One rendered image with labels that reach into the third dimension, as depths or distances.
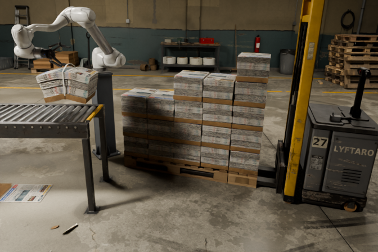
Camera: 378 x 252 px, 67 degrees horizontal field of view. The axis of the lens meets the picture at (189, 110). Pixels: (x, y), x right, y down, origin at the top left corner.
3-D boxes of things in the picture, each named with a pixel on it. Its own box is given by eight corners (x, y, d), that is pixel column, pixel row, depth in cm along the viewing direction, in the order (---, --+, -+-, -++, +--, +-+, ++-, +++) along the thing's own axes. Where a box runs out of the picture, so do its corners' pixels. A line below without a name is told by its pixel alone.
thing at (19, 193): (53, 184, 281) (53, 184, 281) (40, 202, 254) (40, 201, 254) (14, 184, 280) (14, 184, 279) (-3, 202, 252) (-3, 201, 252)
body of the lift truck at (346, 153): (293, 168, 324) (303, 100, 300) (346, 176, 310) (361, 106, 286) (298, 205, 260) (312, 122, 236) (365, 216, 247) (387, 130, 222)
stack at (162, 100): (138, 152, 355) (136, 86, 329) (232, 166, 326) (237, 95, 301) (123, 166, 319) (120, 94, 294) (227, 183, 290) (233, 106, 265)
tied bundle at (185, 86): (182, 91, 315) (183, 70, 308) (208, 93, 309) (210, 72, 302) (172, 99, 280) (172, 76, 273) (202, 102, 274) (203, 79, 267)
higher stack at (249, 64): (231, 166, 326) (240, 51, 287) (258, 170, 319) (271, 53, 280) (226, 183, 291) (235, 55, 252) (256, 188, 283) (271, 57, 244)
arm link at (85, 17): (113, 58, 321) (130, 59, 313) (107, 70, 314) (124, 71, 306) (74, 2, 257) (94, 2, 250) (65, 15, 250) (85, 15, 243)
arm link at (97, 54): (99, 65, 328) (97, 46, 321) (112, 67, 321) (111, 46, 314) (89, 67, 313) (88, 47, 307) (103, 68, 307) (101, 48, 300)
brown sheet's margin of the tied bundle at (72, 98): (94, 95, 258) (95, 90, 256) (85, 104, 230) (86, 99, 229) (77, 90, 256) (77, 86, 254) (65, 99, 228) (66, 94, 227)
